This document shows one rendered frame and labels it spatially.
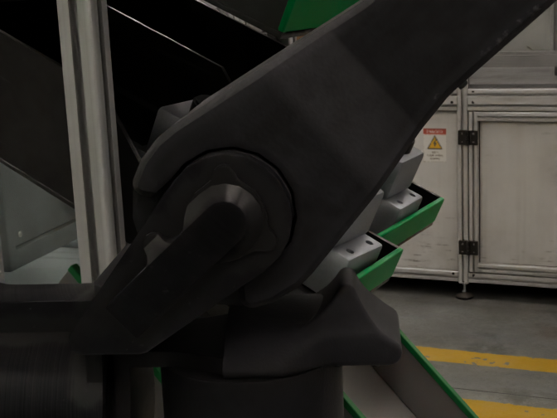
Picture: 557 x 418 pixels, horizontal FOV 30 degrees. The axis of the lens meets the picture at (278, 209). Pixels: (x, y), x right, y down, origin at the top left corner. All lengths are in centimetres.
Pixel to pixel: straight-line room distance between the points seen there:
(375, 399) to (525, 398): 273
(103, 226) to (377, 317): 27
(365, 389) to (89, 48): 40
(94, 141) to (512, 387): 315
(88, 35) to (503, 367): 333
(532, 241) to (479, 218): 24
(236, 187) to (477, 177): 414
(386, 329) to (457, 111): 407
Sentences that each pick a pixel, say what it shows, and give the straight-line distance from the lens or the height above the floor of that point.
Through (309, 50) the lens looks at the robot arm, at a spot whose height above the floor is 136.
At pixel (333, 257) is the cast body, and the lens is 59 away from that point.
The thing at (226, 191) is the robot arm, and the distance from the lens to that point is 27.
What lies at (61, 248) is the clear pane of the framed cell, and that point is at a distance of 163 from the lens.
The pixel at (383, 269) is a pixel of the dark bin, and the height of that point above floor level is 120.
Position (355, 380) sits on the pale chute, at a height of 106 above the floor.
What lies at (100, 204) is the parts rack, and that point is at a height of 126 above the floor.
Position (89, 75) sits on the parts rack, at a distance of 55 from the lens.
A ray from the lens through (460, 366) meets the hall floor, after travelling 380.
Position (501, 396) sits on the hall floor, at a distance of 356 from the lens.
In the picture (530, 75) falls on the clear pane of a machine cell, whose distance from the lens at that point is 432.
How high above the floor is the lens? 138
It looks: 12 degrees down
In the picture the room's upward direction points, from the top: 3 degrees counter-clockwise
